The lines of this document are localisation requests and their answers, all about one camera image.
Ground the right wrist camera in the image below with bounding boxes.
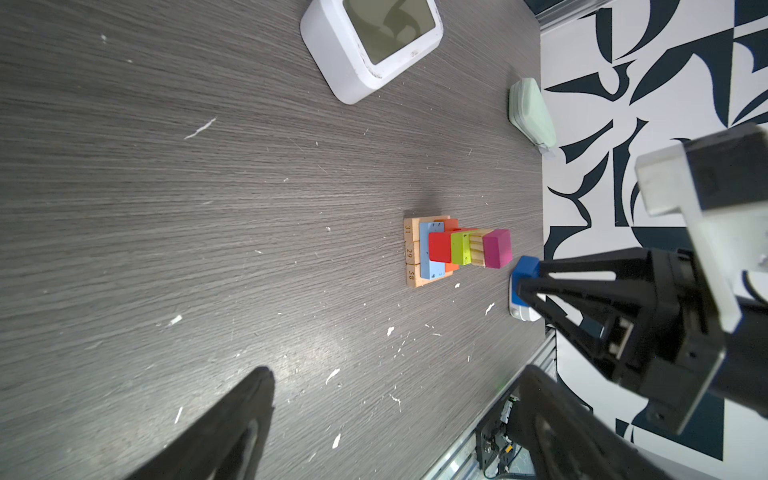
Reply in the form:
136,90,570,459
635,123,767,333

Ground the small natural wood cube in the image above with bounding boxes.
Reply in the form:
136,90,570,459
469,229,491,267

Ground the red block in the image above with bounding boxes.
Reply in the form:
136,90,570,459
430,232,445,263

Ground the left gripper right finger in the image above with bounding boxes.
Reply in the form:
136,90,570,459
519,365,670,480

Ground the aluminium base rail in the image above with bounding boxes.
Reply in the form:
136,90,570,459
422,368,523,480

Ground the white oval plastic device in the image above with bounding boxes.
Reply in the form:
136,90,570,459
509,276,542,322

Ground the pale green case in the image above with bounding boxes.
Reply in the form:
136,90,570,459
508,78,557,150

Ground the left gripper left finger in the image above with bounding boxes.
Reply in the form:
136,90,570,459
128,366,275,479

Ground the lime green block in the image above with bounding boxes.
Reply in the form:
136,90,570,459
450,229,478,266

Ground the light blue block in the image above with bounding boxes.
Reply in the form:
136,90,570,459
419,221,446,281

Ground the blue cube block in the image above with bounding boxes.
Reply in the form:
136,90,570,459
510,256,540,307

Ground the magenta cube block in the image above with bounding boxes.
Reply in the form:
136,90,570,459
482,229,513,269

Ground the white digital clock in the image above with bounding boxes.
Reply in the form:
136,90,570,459
300,0,444,105

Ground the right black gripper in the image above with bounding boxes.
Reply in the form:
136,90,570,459
516,247,767,433

